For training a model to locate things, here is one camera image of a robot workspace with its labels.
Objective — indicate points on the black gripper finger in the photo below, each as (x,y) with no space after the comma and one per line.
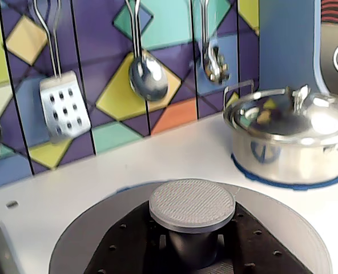
(129,245)
(257,251)

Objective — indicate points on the stainless steel pot lid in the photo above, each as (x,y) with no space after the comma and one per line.
(323,120)

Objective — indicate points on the small stainless steel pot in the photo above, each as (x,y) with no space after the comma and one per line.
(286,161)

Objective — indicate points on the steel slotted spatula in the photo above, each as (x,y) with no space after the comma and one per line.
(63,108)

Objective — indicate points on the steel ladle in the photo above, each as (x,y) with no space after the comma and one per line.
(149,77)

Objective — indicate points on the small steel spoon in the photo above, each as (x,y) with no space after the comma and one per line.
(213,68)

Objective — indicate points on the blue wooden toy kitchen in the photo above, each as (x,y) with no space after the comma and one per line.
(286,42)

